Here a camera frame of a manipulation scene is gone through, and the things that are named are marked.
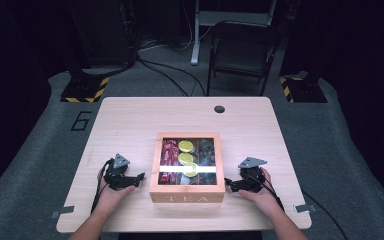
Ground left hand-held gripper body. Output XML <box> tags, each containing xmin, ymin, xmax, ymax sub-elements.
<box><xmin>103</xmin><ymin>153</ymin><xmax>138</xmax><ymax>192</ymax></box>

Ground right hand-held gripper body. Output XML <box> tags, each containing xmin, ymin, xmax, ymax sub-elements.
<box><xmin>237</xmin><ymin>156</ymin><xmax>268</xmax><ymax>193</ymax></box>

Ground wooden glass-window box lid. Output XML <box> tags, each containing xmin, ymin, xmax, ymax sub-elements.
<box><xmin>152</xmin><ymin>131</ymin><xmax>222</xmax><ymax>188</ymax></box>

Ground wooden tea box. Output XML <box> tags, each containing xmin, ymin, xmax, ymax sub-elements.
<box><xmin>149</xmin><ymin>131</ymin><xmax>226</xmax><ymax>204</ymax></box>

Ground person's left hand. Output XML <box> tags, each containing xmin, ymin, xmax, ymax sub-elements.
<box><xmin>97</xmin><ymin>168</ymin><xmax>137</xmax><ymax>215</ymax></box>

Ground person's right hand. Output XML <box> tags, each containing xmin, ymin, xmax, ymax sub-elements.
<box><xmin>238</xmin><ymin>167</ymin><xmax>283</xmax><ymax>215</ymax></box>

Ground red tea packets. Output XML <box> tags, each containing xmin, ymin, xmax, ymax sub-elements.
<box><xmin>159</xmin><ymin>138</ymin><xmax>180</xmax><ymax>185</ymax></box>

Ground dark tea packets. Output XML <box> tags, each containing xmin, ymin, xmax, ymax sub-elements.
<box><xmin>198</xmin><ymin>138</ymin><xmax>217</xmax><ymax>185</ymax></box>

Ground grey tape strip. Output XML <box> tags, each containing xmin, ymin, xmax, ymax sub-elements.
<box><xmin>293</xmin><ymin>203</ymin><xmax>317</xmax><ymax>214</ymax></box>
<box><xmin>49</xmin><ymin>205</ymin><xmax>76</xmax><ymax>220</ymax></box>

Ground black folding chair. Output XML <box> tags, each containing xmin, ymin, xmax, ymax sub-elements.
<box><xmin>206</xmin><ymin>20</ymin><xmax>282</xmax><ymax>98</ymax></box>

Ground white metal stand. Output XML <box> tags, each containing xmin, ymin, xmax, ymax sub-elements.
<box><xmin>190</xmin><ymin>0</ymin><xmax>278</xmax><ymax>66</ymax></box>

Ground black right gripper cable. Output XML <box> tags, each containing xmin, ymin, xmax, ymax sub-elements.
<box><xmin>246</xmin><ymin>173</ymin><xmax>285</xmax><ymax>212</ymax></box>

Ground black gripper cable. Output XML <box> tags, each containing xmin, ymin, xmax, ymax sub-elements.
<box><xmin>90</xmin><ymin>158</ymin><xmax>115</xmax><ymax>215</ymax></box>
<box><xmin>246</xmin><ymin>173</ymin><xmax>285</xmax><ymax>212</ymax></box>

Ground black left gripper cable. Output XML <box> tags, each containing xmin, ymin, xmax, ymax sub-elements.
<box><xmin>90</xmin><ymin>158</ymin><xmax>115</xmax><ymax>215</ymax></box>

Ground thin black floor cable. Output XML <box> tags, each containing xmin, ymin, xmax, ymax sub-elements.
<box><xmin>300</xmin><ymin>190</ymin><xmax>349</xmax><ymax>240</ymax></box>

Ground black yellow striped base plate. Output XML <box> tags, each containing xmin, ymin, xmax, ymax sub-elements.
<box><xmin>278</xmin><ymin>75</ymin><xmax>329</xmax><ymax>104</ymax></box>
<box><xmin>59</xmin><ymin>76</ymin><xmax>110</xmax><ymax>104</ymax></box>

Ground black floor cables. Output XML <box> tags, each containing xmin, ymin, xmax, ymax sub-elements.
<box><xmin>135</xmin><ymin>54</ymin><xmax>208</xmax><ymax>98</ymax></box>

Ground white floor cables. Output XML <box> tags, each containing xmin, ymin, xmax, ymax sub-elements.
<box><xmin>139</xmin><ymin>19</ymin><xmax>214</xmax><ymax>53</ymax></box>

